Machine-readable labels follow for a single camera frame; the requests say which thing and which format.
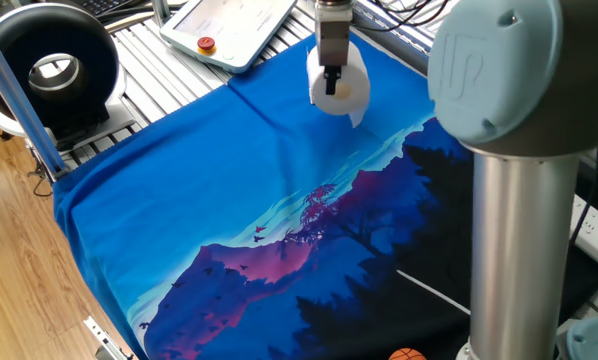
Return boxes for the grey Schunk gripper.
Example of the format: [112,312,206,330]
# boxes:
[314,18,353,97]

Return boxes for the white toilet paper roll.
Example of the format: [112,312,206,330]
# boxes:
[306,40,372,129]

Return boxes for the white teach pendant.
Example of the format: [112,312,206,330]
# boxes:
[159,0,299,75]

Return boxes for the blue landscape print tablecloth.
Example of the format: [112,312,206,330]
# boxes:
[52,32,598,360]

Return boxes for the black keyboard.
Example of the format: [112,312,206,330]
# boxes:
[71,0,135,16]

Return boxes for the small orange basketball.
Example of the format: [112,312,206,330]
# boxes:
[387,347,428,360]

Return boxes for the white power strip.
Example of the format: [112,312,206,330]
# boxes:
[568,192,598,279]

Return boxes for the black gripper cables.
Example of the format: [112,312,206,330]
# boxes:
[358,0,453,31]

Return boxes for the aluminium frame post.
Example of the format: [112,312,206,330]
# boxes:
[0,14,71,181]

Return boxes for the black round ring device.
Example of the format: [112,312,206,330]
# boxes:
[0,2,128,146]

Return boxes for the metal rail bracket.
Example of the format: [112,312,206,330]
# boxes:
[82,315,135,360]

